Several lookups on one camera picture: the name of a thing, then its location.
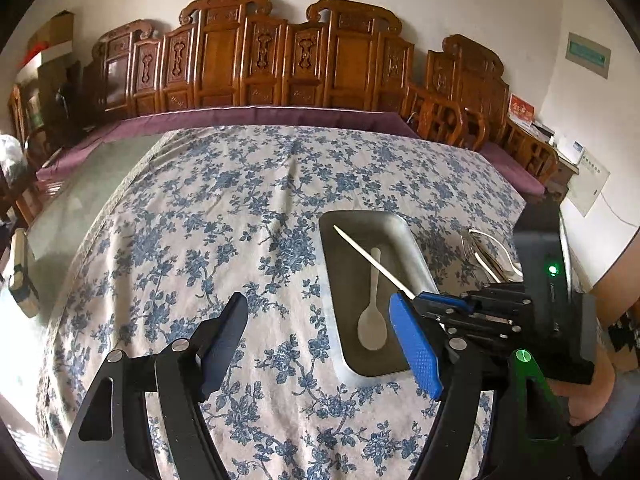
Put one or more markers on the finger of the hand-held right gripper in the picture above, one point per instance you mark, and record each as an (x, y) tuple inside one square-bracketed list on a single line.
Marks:
[(445, 300), (475, 325)]

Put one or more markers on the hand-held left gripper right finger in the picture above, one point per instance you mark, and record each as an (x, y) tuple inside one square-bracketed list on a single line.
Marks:
[(415, 345)]

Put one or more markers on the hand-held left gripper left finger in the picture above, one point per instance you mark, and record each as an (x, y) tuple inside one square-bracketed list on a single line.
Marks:
[(225, 340)]

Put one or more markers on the wooden chopstick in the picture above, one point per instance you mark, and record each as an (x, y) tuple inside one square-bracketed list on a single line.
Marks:
[(370, 257)]

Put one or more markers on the metal tray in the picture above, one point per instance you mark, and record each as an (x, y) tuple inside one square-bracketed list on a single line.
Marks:
[(350, 240)]

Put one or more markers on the person's right forearm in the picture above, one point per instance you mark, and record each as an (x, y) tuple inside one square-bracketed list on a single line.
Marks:
[(585, 400)]

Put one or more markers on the white plastic spoon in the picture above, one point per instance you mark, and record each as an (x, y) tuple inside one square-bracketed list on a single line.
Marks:
[(371, 327)]

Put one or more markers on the blue floral tablecloth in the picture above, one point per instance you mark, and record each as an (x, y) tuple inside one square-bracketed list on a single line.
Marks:
[(200, 210)]

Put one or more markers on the short purple seat cushion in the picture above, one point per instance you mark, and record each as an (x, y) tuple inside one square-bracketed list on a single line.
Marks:
[(515, 170)]

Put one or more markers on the wooden side table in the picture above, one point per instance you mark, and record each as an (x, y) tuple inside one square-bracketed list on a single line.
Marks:
[(560, 165)]

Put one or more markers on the white box with blue label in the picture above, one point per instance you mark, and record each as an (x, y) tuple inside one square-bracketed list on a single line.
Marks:
[(570, 149)]

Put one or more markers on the red calendar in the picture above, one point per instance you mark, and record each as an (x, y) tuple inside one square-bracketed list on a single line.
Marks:
[(521, 109)]

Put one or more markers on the beige striped object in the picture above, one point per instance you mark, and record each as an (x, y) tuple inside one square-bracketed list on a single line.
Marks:
[(20, 275)]

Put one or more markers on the carved wooden armchair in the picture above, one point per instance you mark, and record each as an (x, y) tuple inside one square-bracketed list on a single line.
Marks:
[(475, 85)]

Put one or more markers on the long purple seat cushion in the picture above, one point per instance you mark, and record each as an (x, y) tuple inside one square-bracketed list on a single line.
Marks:
[(250, 115)]

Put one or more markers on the long carved wooden sofa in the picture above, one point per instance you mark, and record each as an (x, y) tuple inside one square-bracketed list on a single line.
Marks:
[(220, 60)]

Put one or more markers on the dark cabinet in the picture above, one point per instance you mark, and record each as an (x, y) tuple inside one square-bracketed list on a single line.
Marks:
[(65, 100)]

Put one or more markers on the cardboard box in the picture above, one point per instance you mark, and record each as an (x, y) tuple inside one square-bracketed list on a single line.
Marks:
[(55, 30)]

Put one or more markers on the white wall panel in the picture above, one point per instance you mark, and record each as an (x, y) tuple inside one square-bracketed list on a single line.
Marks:
[(590, 185)]

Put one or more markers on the green wall panel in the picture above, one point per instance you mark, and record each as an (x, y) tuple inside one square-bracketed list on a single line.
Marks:
[(587, 55)]

